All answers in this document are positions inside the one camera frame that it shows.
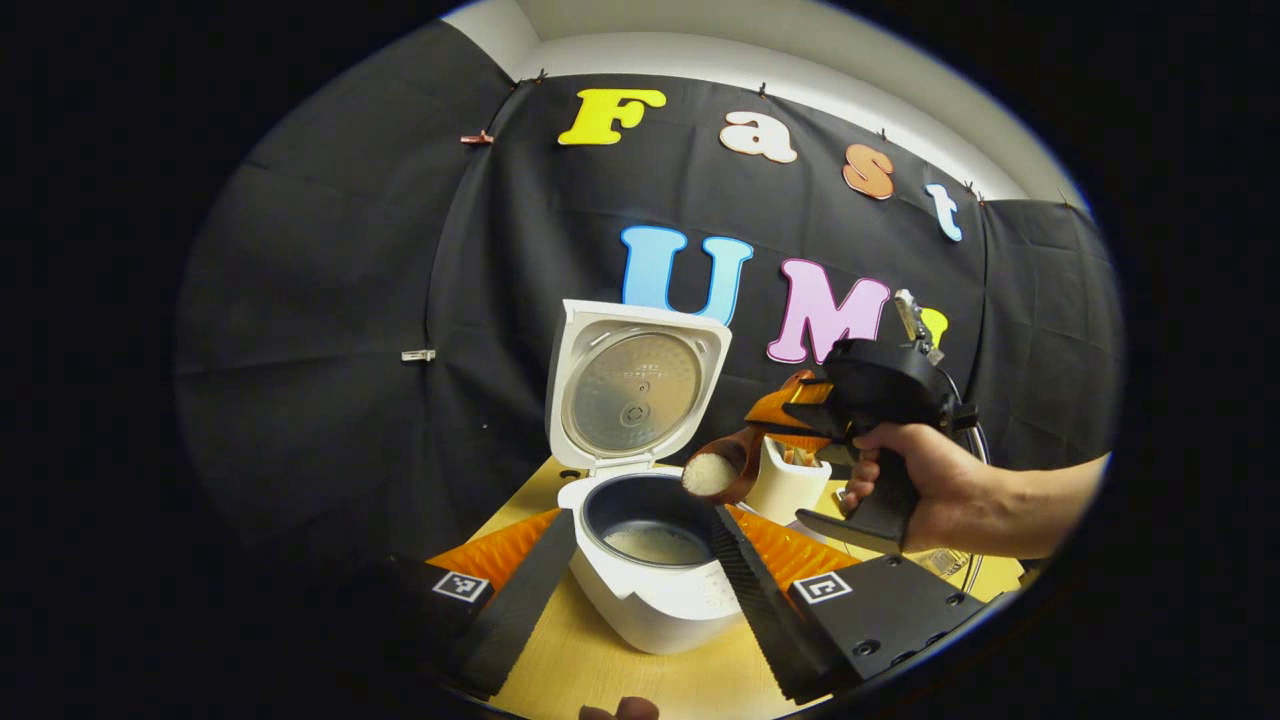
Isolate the white toaster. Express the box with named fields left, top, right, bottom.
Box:
left=745, top=437, right=833, bottom=526

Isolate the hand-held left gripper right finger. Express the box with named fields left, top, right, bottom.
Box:
left=710, top=503, right=1001, bottom=704

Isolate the black backdrop cloth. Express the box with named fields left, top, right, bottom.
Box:
left=175, top=20, right=1126, bottom=571

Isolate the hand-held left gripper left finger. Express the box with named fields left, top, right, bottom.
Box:
left=350, top=507, right=579, bottom=701

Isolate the brown wooden spoon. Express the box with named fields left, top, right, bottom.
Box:
left=682, top=425, right=771, bottom=504

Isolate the white rice cooker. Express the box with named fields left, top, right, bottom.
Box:
left=545, top=299, right=746, bottom=656

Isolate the thin black cable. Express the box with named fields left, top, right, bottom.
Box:
left=940, top=365, right=993, bottom=593

